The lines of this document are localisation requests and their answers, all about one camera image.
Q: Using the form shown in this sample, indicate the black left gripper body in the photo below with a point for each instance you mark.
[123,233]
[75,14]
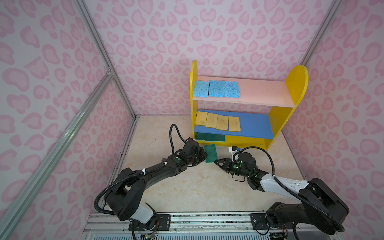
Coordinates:
[199,157]

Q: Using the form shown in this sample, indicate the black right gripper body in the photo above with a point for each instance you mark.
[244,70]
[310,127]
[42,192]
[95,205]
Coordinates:
[237,170]

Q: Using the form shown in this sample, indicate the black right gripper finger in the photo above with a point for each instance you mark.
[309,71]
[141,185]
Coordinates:
[223,167]
[222,161]

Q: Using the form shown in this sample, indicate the green scouring pad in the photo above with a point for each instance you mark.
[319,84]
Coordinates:
[200,136]
[212,155]
[210,137]
[220,138]

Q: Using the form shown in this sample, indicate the yellow sponge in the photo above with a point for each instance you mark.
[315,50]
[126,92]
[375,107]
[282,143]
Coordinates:
[211,121]

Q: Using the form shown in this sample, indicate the yellow sponge shelf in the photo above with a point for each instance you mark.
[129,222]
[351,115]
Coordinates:
[201,118]

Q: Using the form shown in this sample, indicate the yellow sponge floor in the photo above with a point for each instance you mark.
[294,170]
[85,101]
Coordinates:
[222,123]
[234,124]

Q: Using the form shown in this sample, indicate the blue sponge floor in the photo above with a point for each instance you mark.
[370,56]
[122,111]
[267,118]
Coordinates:
[217,89]
[232,89]

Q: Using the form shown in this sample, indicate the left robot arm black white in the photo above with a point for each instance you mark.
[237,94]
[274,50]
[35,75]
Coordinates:
[123,197]

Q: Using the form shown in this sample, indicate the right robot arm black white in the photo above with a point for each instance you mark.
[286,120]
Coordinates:
[317,205]

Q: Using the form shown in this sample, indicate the yellow wooden shelf unit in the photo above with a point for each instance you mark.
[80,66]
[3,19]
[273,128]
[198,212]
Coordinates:
[245,129]

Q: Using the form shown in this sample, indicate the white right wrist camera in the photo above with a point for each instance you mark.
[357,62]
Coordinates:
[233,150]

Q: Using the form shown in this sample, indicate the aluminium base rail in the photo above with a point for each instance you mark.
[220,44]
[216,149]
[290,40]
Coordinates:
[202,226]

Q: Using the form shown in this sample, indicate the aluminium frame profile right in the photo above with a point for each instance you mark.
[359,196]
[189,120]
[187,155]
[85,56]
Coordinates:
[332,13]

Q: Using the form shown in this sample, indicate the aluminium frame profile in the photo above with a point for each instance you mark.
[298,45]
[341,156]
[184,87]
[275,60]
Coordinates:
[332,13]
[50,66]

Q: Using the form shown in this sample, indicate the aluminium frame profile left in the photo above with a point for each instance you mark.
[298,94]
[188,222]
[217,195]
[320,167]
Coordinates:
[50,66]

